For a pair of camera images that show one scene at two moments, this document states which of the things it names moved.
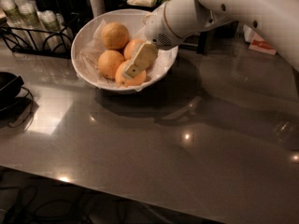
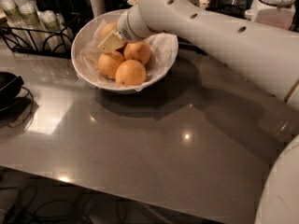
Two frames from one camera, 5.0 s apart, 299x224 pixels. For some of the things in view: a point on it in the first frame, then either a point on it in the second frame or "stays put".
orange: x=125 y=81 stays put
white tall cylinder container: x=96 y=0 stays put
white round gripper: x=157 y=28 to x=125 y=27
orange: x=108 y=62 stays put
